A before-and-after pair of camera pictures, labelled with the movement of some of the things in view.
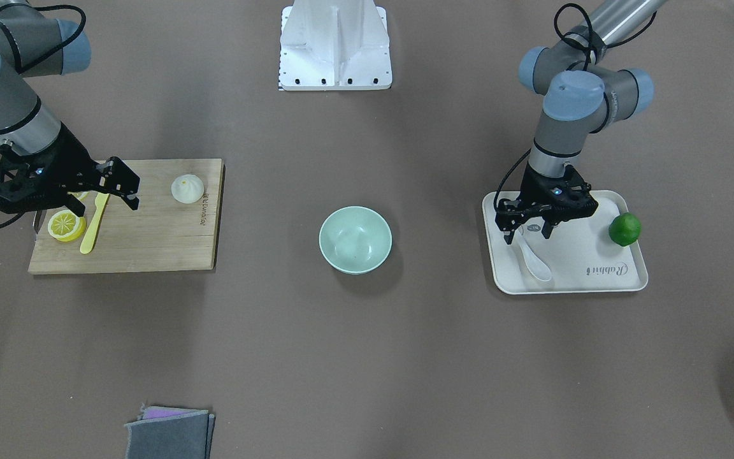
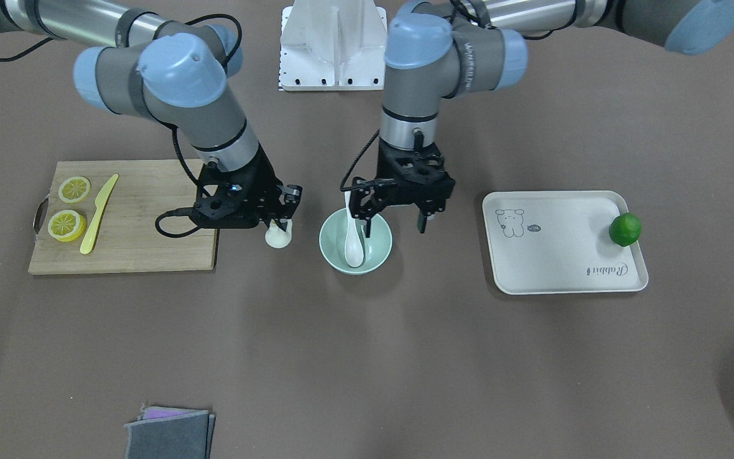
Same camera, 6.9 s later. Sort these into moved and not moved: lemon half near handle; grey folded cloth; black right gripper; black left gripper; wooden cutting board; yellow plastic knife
Moved: black right gripper; black left gripper
Not moved: lemon half near handle; wooden cutting board; yellow plastic knife; grey folded cloth
